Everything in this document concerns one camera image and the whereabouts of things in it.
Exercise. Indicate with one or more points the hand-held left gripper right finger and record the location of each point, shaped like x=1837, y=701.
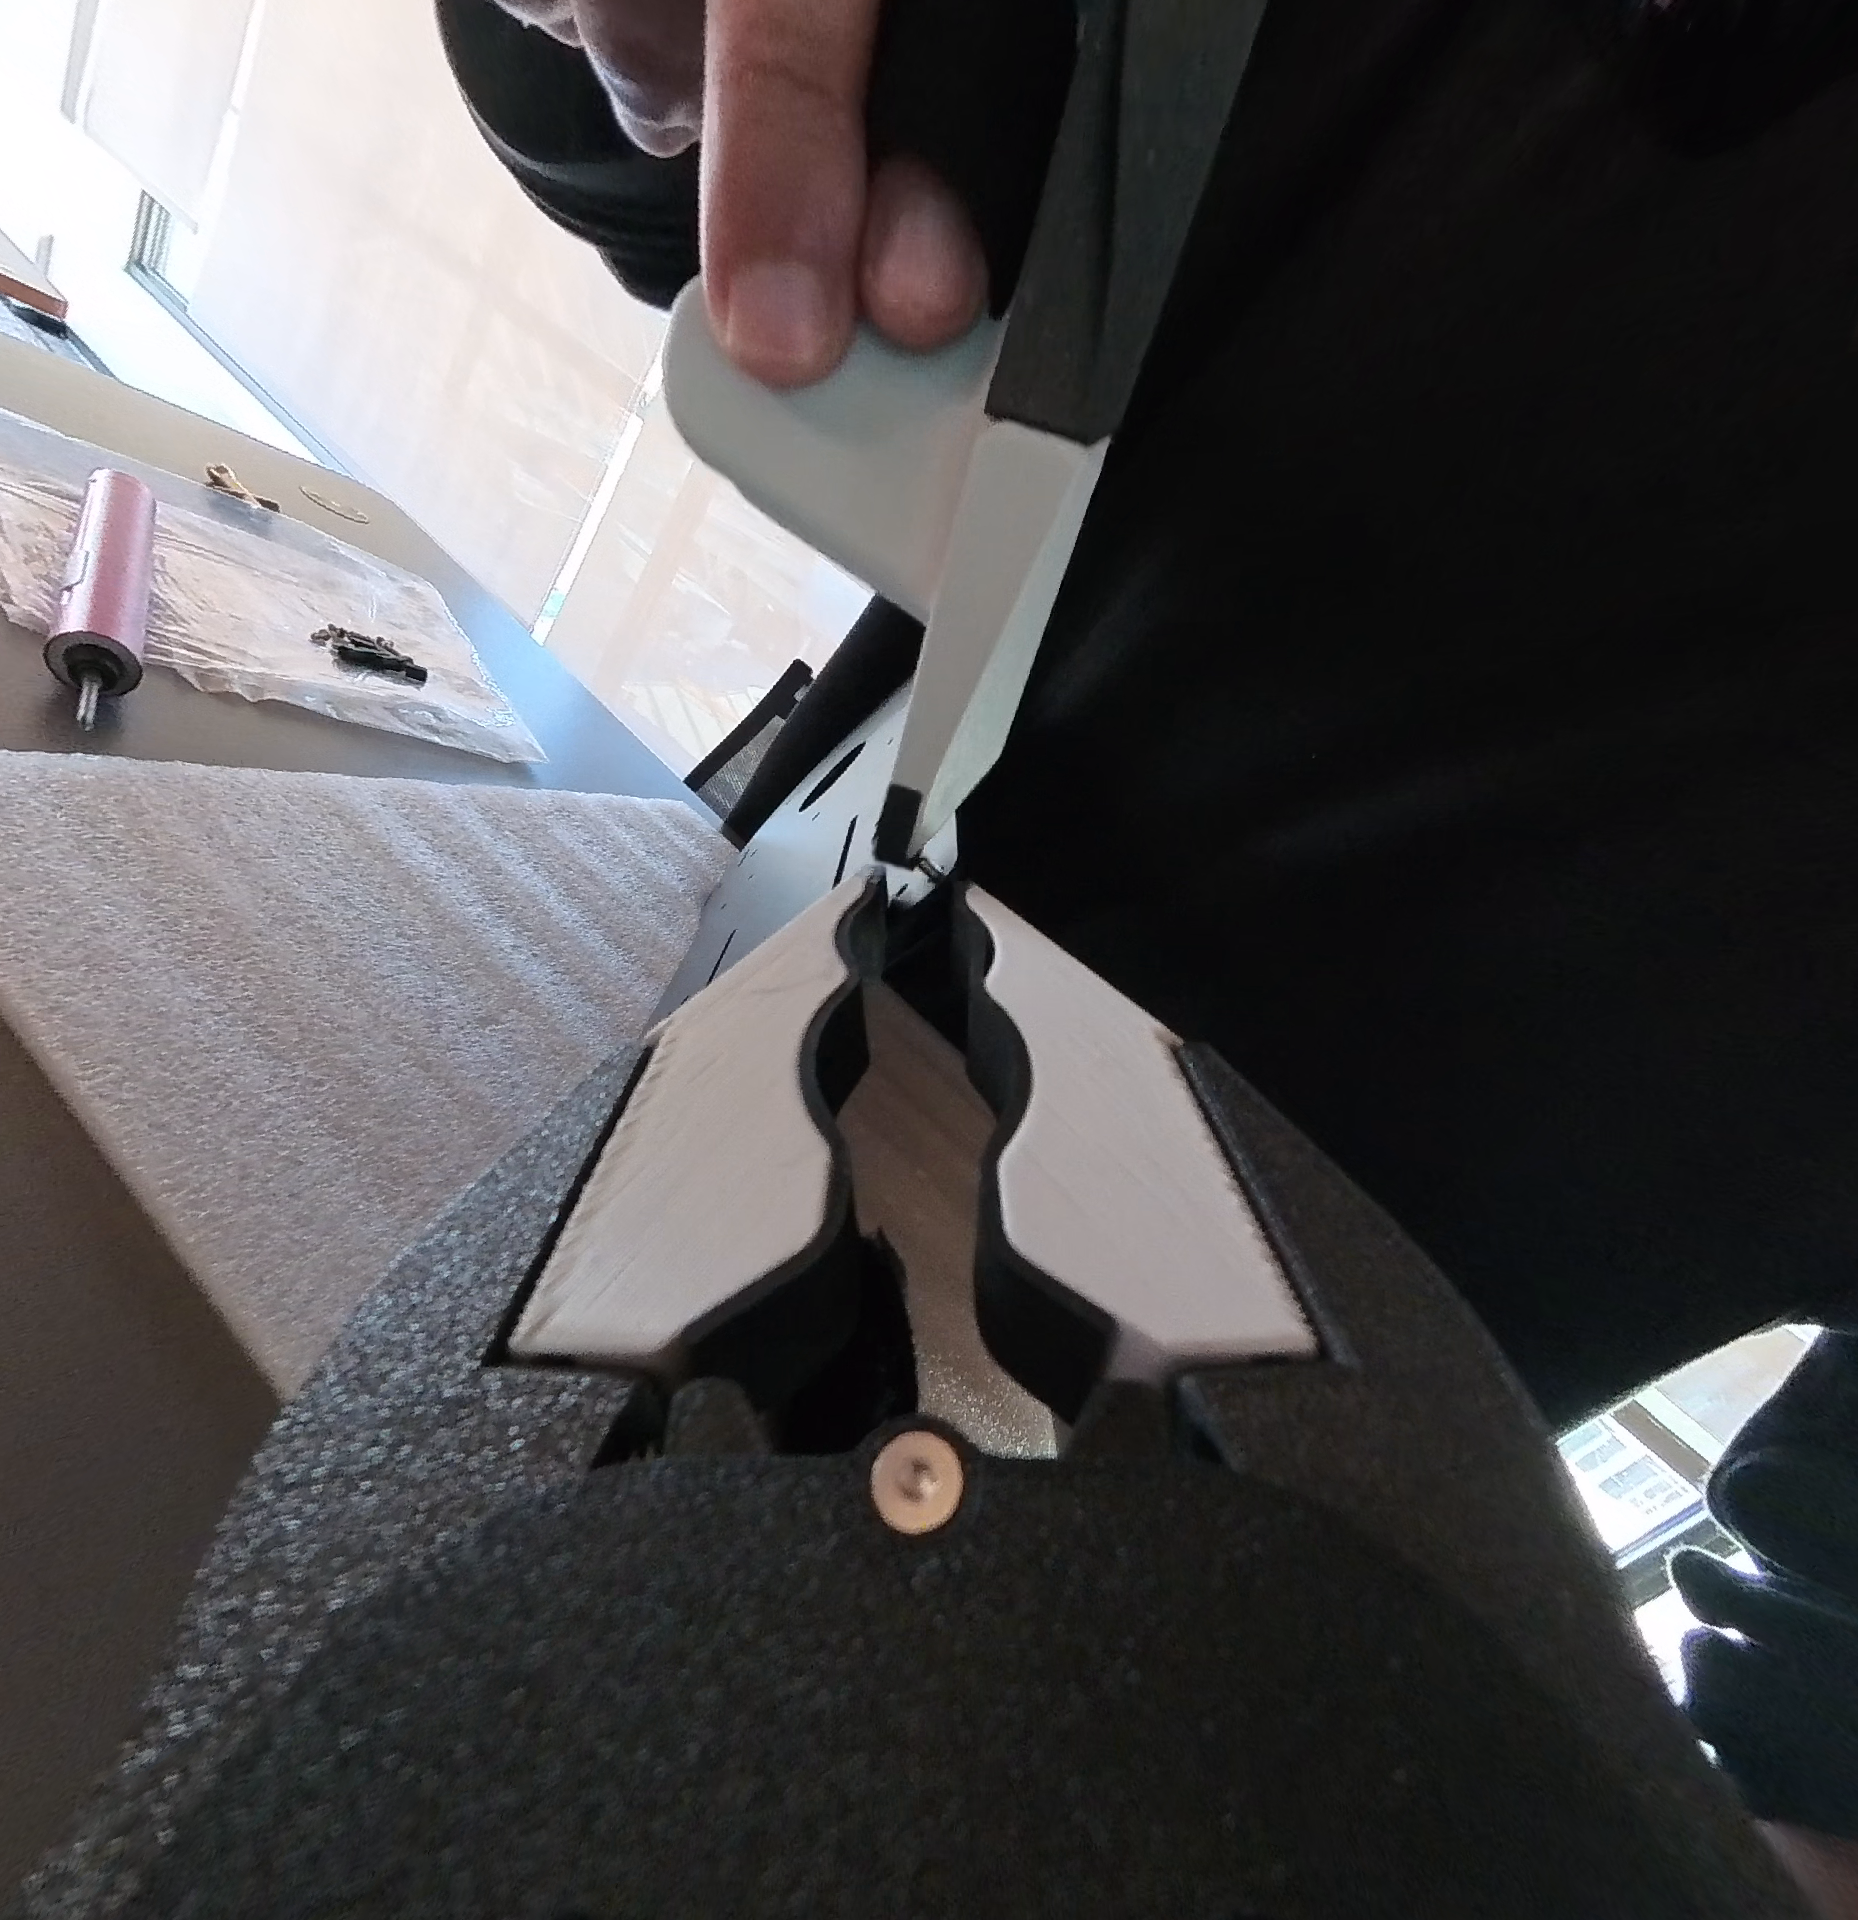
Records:
x=1156, y=1185

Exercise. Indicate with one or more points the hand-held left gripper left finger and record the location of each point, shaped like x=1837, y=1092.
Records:
x=690, y=1170

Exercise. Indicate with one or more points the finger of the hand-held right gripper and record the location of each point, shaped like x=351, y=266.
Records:
x=1005, y=600

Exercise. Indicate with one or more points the small black spacer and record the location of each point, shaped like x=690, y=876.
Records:
x=900, y=821

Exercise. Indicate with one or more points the black metal plate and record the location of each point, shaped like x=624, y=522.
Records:
x=811, y=841

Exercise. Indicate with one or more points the dark grey desk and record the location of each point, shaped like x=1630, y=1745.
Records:
x=29, y=1350

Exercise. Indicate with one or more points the person's right hand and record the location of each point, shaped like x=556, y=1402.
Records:
x=779, y=225

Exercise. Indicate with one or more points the white foam sheet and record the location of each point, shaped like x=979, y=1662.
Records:
x=344, y=976

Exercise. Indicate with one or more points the window with roller blinds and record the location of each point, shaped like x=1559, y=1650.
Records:
x=420, y=299

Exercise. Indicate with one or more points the pile of black screws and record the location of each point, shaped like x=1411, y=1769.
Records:
x=368, y=648

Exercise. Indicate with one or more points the clear window pane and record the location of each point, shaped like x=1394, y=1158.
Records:
x=1635, y=1470

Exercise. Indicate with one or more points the large clear plastic bag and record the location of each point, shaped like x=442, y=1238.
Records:
x=269, y=631

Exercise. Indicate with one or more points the small brass fitting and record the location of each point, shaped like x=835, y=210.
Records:
x=240, y=487

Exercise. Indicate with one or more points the pink electric screwdriver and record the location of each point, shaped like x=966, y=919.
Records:
x=100, y=571

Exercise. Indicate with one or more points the wooden side table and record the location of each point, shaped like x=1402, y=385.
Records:
x=14, y=271

